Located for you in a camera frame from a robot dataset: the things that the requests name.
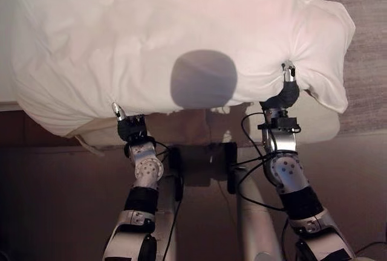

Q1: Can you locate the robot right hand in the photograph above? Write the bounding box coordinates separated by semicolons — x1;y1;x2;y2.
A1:
261;60;301;109

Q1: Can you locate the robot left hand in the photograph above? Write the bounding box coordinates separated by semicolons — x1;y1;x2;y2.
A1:
111;101;149;144

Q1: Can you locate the white duvet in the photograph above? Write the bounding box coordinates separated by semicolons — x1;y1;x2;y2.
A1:
8;0;356;138

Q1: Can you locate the dark brown bed base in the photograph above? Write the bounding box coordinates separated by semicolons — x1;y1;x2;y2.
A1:
0;107;263;153

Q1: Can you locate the cream mattress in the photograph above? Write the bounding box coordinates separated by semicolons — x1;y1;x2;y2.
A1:
0;0;341;156

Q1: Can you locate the robot black waist block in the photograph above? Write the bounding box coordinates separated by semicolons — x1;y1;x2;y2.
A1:
167;141;239;195

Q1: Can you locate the robot silver left leg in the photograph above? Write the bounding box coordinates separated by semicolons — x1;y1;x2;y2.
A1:
154;173;183;261

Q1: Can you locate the robot silver leg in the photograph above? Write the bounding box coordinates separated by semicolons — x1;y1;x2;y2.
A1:
154;173;183;261
235;148;283;261

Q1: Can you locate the robot silver right leg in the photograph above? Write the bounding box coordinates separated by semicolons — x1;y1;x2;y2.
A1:
235;148;283;261

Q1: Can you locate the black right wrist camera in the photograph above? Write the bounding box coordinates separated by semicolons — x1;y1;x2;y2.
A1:
270;115;301;133

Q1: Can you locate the cream mattress strap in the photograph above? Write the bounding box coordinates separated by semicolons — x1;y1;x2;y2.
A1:
74;134;105;156

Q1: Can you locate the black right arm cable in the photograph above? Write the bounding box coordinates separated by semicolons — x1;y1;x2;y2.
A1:
227;112;291;213

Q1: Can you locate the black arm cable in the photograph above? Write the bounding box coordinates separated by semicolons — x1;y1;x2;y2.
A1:
147;135;185;261
227;112;291;213

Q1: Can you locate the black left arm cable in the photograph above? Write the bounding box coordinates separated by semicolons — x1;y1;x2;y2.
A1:
147;135;185;261

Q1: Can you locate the black floor cable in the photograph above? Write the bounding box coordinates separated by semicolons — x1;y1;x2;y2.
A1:
355;240;387;257

